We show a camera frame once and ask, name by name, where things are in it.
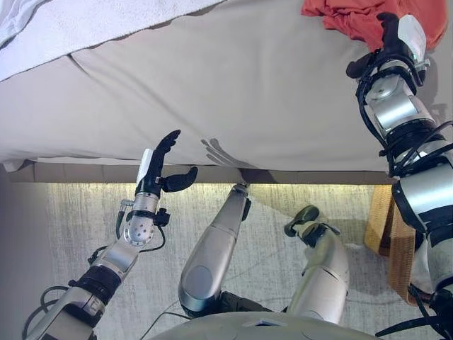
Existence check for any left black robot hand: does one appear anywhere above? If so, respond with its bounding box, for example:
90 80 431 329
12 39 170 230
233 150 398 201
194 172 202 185
135 129 199 195

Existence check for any bed with grey bedspread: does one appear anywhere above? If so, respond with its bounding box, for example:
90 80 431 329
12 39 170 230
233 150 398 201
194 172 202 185
0 0 453 185

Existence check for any grey area rug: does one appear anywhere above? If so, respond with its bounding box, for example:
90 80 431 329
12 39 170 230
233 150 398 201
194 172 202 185
45 183 425 340

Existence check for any grey robot torso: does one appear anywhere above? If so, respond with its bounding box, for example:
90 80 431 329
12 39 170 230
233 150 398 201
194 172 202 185
148 310 376 340

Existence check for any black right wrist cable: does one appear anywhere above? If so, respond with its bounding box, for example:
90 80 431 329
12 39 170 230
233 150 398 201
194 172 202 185
355 67 453 178

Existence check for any brown woven basket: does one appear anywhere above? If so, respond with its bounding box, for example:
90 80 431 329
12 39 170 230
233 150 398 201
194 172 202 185
364 183 425 307

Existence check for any left silver robot leg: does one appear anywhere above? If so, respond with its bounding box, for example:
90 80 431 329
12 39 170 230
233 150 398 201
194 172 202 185
178 182 253 318

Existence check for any right silver robot leg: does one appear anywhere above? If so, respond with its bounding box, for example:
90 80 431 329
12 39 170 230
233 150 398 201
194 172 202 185
284 204 351 325

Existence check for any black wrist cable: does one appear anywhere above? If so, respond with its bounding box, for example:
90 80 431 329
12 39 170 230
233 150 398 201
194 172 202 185
116 200 167 254
355 67 453 178

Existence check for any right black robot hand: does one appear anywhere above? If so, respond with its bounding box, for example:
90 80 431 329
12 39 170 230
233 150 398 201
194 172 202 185
345 12 428 79

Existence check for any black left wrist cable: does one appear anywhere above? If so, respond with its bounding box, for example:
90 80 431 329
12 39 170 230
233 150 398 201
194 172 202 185
116 200 167 254

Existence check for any silver robot leg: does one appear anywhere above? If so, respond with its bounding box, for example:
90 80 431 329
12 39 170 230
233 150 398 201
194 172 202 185
284 204 351 325
178 182 253 318

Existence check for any red garment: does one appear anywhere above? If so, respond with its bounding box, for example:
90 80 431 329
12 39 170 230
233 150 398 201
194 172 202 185
300 0 449 52

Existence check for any white table cloth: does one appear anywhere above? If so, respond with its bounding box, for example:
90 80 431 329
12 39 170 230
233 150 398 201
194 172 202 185
0 0 227 82

